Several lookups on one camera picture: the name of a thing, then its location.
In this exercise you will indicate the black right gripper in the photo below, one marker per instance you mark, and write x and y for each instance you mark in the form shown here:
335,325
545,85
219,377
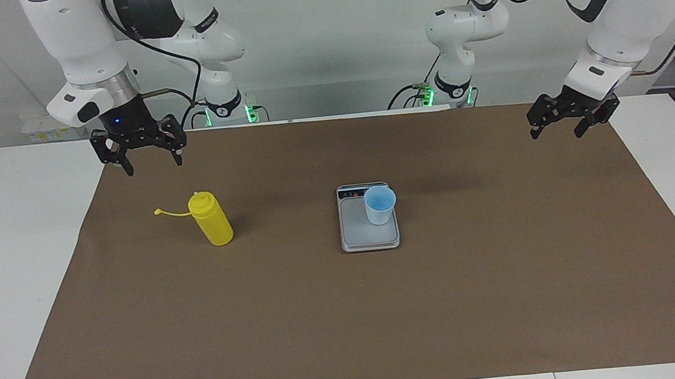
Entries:
129,120

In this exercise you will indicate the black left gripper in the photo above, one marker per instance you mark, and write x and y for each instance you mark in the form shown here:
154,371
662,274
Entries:
577,103

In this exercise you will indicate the yellow squeeze bottle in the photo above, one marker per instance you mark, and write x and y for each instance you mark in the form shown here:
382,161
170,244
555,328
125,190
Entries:
214,223

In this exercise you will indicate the light blue plastic cup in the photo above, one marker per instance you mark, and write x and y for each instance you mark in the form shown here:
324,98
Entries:
380,210

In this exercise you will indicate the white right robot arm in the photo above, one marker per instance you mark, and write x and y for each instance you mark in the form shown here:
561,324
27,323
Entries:
75,35

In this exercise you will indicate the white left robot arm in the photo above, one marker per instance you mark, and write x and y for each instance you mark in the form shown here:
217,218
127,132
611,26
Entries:
629,6

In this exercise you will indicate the silver digital kitchen scale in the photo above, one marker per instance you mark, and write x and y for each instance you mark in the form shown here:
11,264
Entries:
357,231

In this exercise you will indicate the brown table mat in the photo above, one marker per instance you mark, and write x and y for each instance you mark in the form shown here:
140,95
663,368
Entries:
350,324

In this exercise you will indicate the white wall socket box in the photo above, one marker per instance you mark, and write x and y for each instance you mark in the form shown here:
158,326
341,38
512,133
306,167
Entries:
38,131

